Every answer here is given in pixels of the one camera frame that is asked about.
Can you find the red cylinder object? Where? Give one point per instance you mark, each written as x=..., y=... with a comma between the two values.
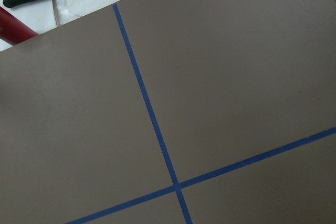
x=13, y=31

